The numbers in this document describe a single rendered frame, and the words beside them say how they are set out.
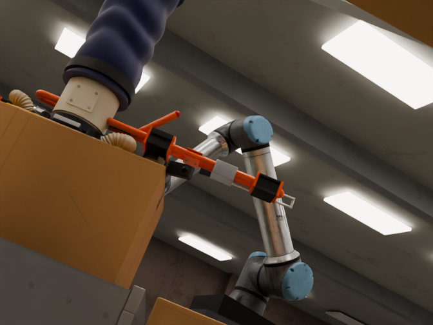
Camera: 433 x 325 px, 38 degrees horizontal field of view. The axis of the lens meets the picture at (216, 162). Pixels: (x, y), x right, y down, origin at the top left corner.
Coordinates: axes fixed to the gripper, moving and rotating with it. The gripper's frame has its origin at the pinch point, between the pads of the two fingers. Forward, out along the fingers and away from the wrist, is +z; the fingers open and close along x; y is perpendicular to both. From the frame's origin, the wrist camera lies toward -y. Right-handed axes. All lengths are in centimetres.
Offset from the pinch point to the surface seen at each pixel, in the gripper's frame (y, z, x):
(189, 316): -24, 78, -55
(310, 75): -56, -396, 295
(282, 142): -64, -579, 297
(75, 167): 16.9, 19.8, -22.8
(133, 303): -13, 33, -50
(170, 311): -21, 78, -55
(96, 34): 33.1, 9.6, 21.8
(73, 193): 14.2, 19.8, -29.3
